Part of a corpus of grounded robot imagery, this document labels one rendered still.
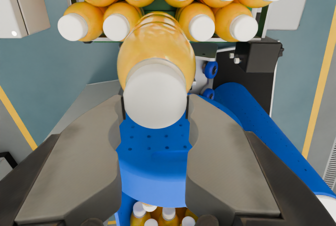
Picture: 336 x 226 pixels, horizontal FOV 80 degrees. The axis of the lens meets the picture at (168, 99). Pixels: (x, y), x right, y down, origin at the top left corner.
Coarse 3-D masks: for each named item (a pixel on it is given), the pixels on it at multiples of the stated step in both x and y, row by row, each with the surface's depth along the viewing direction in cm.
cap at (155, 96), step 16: (160, 64) 13; (128, 80) 12; (144, 80) 11; (160, 80) 11; (176, 80) 11; (128, 96) 12; (144, 96) 12; (160, 96) 12; (176, 96) 12; (128, 112) 12; (144, 112) 12; (160, 112) 12; (176, 112) 12
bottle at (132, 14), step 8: (112, 8) 34; (120, 8) 34; (128, 8) 35; (136, 8) 40; (104, 16) 35; (128, 16) 34; (136, 16) 36; (128, 24) 34; (128, 32) 34; (120, 40) 36
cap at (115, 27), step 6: (108, 18) 31; (114, 18) 31; (120, 18) 31; (108, 24) 32; (114, 24) 32; (120, 24) 32; (126, 24) 32; (108, 30) 32; (114, 30) 32; (120, 30) 32; (126, 30) 32; (108, 36) 33; (114, 36) 33; (120, 36) 33
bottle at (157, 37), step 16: (144, 16) 25; (160, 16) 22; (144, 32) 15; (160, 32) 15; (176, 32) 16; (128, 48) 15; (144, 48) 14; (160, 48) 14; (176, 48) 14; (128, 64) 14; (144, 64) 13; (176, 64) 14; (192, 64) 15; (192, 80) 16
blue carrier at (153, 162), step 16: (224, 112) 44; (128, 128) 39; (144, 128) 39; (160, 128) 39; (176, 128) 39; (128, 144) 35; (144, 144) 35; (160, 144) 35; (176, 144) 35; (128, 160) 31; (144, 160) 32; (160, 160) 32; (176, 160) 32; (128, 176) 31; (144, 176) 29; (160, 176) 29; (176, 176) 29; (128, 192) 33; (144, 192) 31; (160, 192) 30; (176, 192) 30; (128, 208) 62; (128, 224) 65
